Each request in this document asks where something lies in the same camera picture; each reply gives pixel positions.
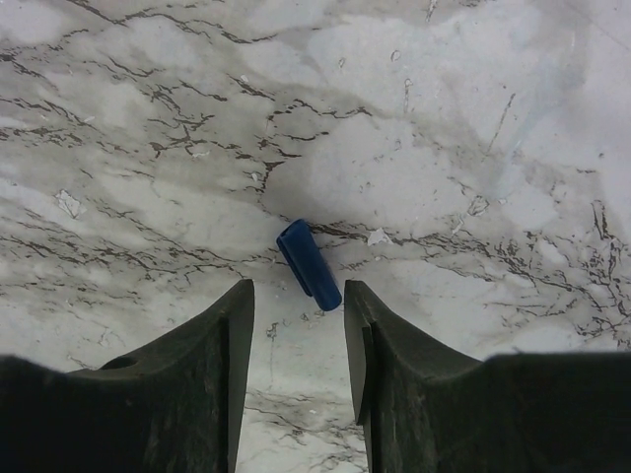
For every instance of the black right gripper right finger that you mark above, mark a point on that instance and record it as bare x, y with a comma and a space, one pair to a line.
426, 407

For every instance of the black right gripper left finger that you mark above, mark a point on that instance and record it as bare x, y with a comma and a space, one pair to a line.
175, 404

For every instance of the blue pen cap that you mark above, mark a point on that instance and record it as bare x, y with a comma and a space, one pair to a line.
306, 262

